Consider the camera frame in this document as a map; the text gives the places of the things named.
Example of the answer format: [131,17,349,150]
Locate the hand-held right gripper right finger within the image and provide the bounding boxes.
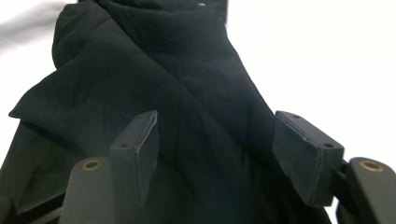
[272,110,396,224]

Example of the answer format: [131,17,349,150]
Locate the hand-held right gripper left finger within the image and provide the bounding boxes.
[59,110,161,224]

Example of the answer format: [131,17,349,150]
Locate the black shorts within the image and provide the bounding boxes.
[0,0,332,224]

